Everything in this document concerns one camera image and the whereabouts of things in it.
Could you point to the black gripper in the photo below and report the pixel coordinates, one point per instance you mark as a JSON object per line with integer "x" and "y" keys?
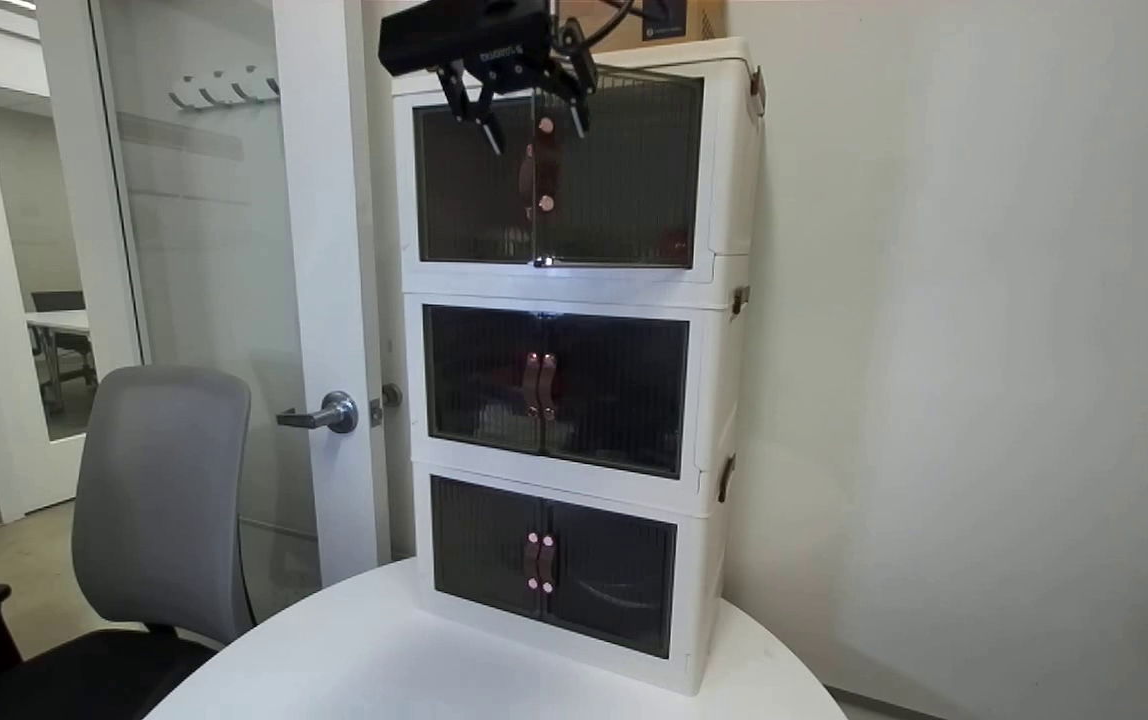
{"x": 527, "y": 64}

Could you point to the dark translucent cabinet door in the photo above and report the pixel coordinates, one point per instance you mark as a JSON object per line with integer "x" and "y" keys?
{"x": 477, "y": 540}
{"x": 477, "y": 382}
{"x": 627, "y": 174}
{"x": 473, "y": 185}
{"x": 617, "y": 403}
{"x": 613, "y": 586}

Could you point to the brown cardboard box orange tape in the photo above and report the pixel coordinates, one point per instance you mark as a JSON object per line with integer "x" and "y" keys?
{"x": 678, "y": 17}

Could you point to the white room door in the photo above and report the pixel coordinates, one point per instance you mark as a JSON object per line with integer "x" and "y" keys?
{"x": 335, "y": 264}

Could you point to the white coat hook rack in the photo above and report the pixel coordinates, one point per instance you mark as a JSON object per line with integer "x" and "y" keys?
{"x": 225, "y": 91}

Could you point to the white stacked storage cabinet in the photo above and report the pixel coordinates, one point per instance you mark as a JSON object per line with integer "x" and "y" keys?
{"x": 717, "y": 403}

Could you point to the white office desk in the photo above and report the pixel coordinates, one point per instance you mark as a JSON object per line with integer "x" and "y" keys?
{"x": 57, "y": 324}

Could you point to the grey office chair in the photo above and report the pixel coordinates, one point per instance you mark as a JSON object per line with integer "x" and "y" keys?
{"x": 156, "y": 495}

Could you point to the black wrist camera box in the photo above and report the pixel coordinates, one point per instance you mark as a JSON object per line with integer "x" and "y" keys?
{"x": 459, "y": 37}

